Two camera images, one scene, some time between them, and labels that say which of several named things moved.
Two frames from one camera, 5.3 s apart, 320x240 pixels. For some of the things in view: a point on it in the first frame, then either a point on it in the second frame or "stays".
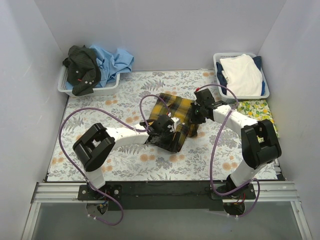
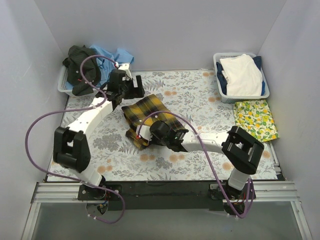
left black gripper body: [164, 141] → [137, 86]
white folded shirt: [244, 76] stays
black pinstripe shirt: [83, 72] stays
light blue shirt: [111, 65] stays
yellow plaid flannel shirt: [168, 105] → [143, 112]
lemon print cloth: [257, 109] stays
